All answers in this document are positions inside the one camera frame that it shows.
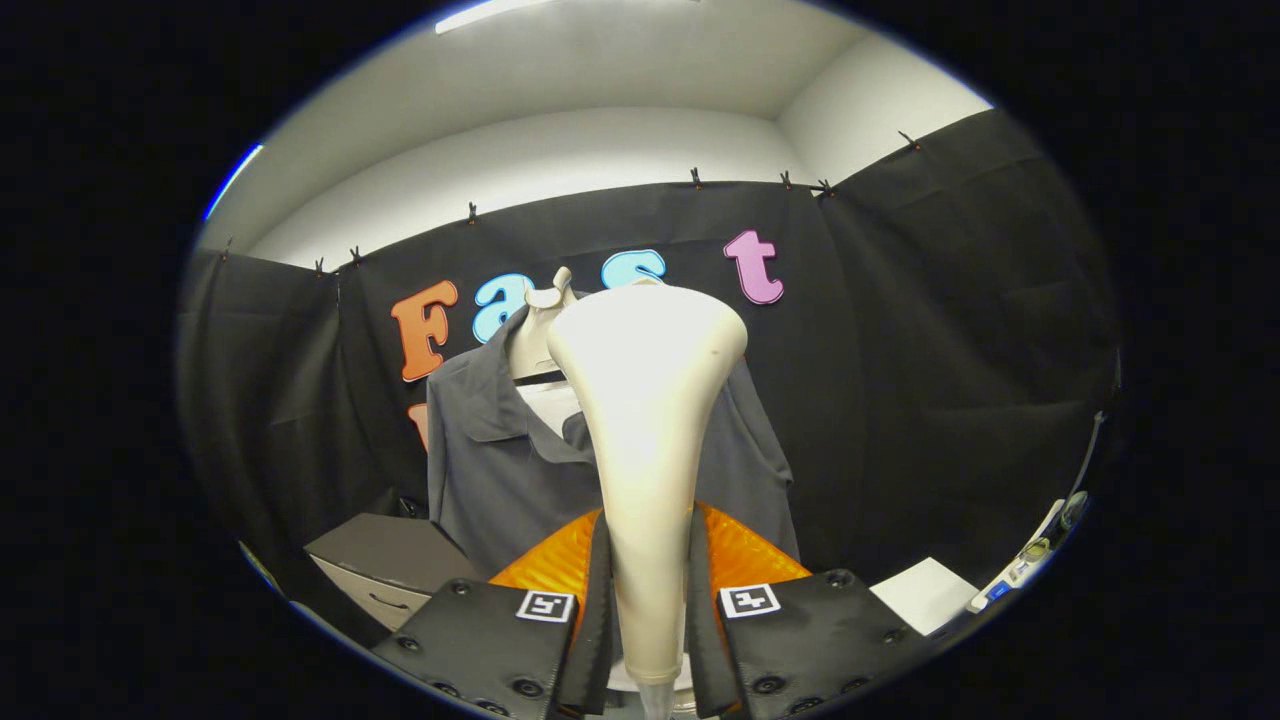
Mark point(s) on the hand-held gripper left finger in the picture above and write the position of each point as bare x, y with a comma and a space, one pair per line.
598, 630

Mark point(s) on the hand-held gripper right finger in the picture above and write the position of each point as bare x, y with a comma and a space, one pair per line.
700, 630

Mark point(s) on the grey button-up shirt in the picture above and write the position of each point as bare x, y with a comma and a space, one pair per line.
500, 480

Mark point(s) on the white garment steamer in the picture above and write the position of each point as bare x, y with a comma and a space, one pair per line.
645, 400

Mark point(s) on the grey cabinet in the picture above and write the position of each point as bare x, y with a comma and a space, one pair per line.
390, 550

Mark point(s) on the white flat board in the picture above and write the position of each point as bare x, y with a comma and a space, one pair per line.
925, 595

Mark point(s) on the white mannequin torso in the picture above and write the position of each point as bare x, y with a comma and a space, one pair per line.
530, 345

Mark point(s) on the white device with blue label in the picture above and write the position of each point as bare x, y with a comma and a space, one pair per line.
1020, 570

